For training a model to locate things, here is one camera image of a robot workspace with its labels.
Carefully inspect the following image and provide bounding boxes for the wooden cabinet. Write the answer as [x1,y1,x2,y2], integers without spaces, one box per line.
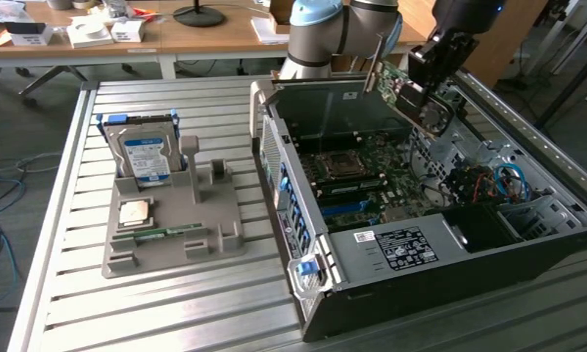
[398,0,553,89]

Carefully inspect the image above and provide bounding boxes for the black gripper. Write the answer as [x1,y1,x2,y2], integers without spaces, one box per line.
[429,0,509,47]

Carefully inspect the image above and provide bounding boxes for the grey plastic parts rack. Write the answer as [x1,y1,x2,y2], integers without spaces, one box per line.
[101,134,250,279]

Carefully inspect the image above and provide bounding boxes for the blue data wire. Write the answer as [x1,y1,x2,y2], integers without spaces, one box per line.
[494,163,534,203]

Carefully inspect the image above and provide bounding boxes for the black and white open box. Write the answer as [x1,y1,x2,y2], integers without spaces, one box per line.
[4,21,55,47]

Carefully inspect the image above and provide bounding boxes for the black round lamp base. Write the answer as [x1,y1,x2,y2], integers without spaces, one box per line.
[172,0,227,29]

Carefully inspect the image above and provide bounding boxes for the perforated metal drive cage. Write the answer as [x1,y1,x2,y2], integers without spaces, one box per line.
[410,108,489,177]

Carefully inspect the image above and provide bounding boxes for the white flat box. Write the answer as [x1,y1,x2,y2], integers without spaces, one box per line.
[67,16,115,49]

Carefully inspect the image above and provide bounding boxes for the blue case release latch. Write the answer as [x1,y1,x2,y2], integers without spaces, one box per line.
[295,258,324,279]

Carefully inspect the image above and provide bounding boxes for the silver CPU chip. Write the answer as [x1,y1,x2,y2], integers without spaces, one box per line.
[119,199,152,228]

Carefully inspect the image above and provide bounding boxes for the wooden desk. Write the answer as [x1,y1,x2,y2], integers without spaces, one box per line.
[159,0,430,80]
[0,0,163,107]

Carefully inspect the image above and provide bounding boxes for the black grey open PC case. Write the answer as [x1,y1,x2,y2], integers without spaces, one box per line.
[250,67,587,344]

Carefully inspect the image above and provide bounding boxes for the metal CPU socket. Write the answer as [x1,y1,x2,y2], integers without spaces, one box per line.
[322,150,368,179]

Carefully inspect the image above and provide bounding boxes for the white paper stack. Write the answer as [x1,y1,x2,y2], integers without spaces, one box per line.
[251,16,291,45]

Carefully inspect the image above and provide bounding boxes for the red orange power wires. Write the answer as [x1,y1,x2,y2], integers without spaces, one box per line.
[469,170,501,205]

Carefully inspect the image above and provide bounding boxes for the green motherboard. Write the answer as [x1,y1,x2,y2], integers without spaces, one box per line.
[298,131,451,234]

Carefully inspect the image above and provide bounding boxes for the blue expansion slot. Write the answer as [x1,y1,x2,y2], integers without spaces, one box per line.
[320,199,372,217]

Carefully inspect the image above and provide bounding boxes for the green RAM stick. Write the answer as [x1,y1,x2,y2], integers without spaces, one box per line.
[112,224,204,241]

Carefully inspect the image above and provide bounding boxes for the hard disk in blue caddy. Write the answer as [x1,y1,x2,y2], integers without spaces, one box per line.
[96,109,186,188]

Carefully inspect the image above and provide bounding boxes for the grey power supply unit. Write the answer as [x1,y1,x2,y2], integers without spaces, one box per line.
[328,214,471,293]

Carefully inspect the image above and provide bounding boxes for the installed black RAM stick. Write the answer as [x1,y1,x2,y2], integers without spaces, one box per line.
[318,177,388,197]

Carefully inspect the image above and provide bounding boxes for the grey metal disk bay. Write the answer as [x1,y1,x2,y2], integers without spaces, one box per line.
[497,194,587,241]

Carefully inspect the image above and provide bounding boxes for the white tape roll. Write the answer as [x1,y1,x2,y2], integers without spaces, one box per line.
[72,21,104,37]

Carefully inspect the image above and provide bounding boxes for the black nvidia graphics card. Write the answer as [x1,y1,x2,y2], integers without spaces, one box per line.
[364,32,459,139]

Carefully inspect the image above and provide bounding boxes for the white floor cable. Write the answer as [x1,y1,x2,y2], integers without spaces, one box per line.
[0,152,63,173]

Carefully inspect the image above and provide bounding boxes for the clear plastic bag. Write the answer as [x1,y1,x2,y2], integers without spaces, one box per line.
[0,0,28,29]

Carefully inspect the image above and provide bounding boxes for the brown cardboard box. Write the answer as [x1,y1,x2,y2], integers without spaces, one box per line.
[268,0,298,36]

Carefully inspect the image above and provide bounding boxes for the blue floor cable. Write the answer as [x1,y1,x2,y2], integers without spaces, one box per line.
[0,168,25,312]

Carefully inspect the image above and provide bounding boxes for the small white labelled box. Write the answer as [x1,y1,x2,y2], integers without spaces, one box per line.
[111,20,145,43]

